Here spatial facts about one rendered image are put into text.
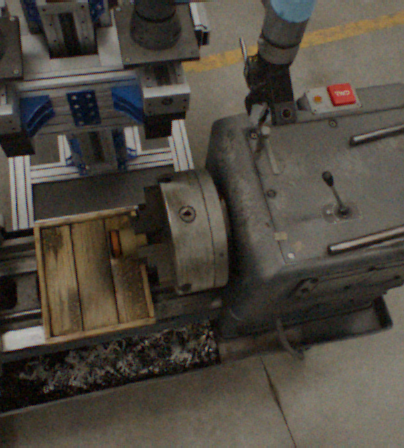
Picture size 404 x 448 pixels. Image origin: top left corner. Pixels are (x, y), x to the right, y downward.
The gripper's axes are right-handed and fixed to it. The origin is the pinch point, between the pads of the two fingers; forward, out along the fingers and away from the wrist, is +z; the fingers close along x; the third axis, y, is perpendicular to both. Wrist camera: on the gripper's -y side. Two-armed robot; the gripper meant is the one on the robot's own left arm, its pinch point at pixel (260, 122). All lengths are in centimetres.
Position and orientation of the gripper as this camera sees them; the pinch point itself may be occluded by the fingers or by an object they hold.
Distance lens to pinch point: 110.1
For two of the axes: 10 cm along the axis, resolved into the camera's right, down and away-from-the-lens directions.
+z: -0.7, 3.9, 9.2
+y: -2.2, -9.0, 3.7
